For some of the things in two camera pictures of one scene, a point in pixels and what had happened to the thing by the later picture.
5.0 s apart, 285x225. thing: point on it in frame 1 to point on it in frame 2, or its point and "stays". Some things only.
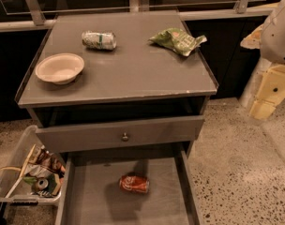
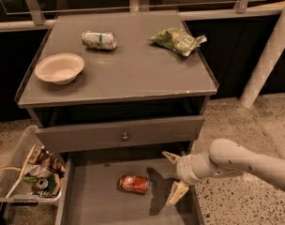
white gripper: (278, 37) to (184, 169)
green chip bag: (178, 39) stays
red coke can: (138, 183) stays
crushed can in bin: (39, 184) stays
